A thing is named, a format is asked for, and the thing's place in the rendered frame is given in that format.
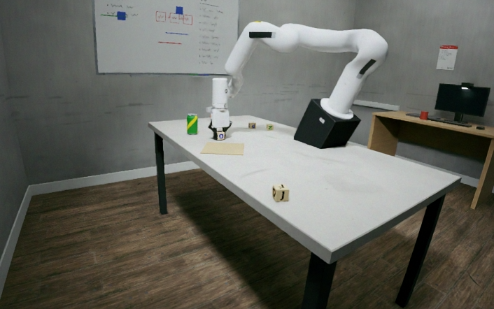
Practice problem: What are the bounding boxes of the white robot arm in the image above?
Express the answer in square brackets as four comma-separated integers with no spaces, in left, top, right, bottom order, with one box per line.
[206,21,388,120]

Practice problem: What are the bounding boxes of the green drink can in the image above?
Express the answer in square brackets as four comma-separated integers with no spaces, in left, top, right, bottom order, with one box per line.
[187,114,198,135]

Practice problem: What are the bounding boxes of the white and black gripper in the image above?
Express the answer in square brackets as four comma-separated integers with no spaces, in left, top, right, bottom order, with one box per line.
[208,108,231,140]

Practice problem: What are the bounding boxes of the tan square mat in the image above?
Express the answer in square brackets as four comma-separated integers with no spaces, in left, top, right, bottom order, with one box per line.
[200,142,244,155]

